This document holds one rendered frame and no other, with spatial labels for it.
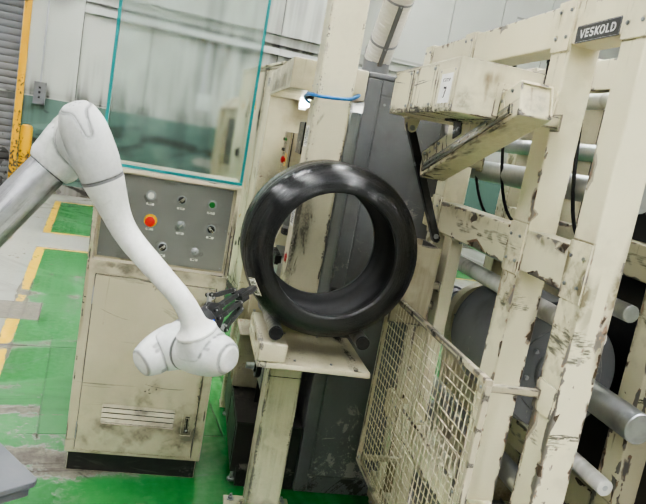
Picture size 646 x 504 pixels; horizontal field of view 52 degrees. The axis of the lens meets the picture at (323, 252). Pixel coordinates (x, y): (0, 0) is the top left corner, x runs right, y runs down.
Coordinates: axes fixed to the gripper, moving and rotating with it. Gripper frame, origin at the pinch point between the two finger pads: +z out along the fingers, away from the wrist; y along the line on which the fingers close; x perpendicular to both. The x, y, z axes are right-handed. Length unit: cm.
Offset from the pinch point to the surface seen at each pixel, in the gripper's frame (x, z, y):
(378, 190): 31, 37, -14
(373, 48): -11, 125, -55
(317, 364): 4.3, 12.7, 32.2
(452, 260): 24, 77, 26
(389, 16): 2, 123, -65
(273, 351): -1.0, 2.2, 21.3
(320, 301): -6.2, 35.1, 20.3
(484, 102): 69, 42, -31
